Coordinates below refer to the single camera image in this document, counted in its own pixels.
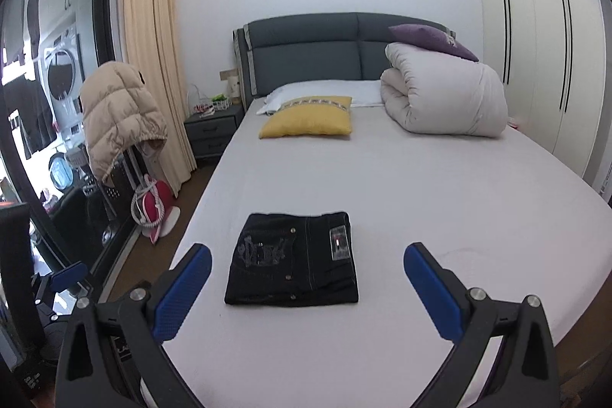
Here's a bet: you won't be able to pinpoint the bed with white sheet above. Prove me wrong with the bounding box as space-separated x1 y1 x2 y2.
141 80 612 408

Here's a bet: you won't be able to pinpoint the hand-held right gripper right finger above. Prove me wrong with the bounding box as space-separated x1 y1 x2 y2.
403 242 560 408

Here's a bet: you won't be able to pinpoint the black clothes rack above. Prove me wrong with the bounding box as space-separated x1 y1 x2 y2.
98 143 145 249

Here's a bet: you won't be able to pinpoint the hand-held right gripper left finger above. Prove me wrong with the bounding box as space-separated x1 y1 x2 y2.
55 243 213 408

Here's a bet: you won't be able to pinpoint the white table lamp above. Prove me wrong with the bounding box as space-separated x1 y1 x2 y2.
226 76 243 106

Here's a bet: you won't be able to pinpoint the red and white garment steamer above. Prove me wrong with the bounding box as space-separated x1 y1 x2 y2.
130 174 181 245

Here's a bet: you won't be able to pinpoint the purple pillow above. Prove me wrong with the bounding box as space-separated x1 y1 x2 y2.
388 24 480 63

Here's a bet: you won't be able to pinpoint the yellow pillow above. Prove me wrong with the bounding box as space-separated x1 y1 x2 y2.
259 96 353 140

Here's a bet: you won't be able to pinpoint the black denim pants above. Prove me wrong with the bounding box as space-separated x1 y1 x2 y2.
224 211 360 306

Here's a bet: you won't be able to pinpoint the white washing machine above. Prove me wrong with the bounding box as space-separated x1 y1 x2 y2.
42 23 86 141

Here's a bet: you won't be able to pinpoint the grey nightstand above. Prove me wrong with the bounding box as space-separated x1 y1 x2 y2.
184 103 246 161

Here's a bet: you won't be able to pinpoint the white pillow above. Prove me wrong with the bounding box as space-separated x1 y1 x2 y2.
257 80 386 116

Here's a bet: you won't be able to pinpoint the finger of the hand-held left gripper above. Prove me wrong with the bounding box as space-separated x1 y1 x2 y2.
33 261 99 318

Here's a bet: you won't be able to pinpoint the black-framed glass sliding door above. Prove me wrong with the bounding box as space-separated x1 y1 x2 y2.
0 0 126 284

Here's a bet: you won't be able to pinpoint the white wire basket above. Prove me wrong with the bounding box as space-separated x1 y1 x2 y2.
192 84 214 115

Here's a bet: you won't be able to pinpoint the beige puffer jacket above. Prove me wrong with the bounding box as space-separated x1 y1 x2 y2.
79 60 169 185

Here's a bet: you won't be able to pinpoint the grey upholstered headboard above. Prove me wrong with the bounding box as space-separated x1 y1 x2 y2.
233 12 460 111

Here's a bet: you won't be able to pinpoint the white rolled duvet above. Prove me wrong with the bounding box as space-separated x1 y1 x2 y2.
380 42 509 138

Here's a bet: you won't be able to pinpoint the cream wardrobe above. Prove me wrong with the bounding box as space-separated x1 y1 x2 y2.
475 0 612 193

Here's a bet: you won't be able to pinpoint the beige curtain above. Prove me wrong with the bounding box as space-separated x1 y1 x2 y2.
119 0 198 198

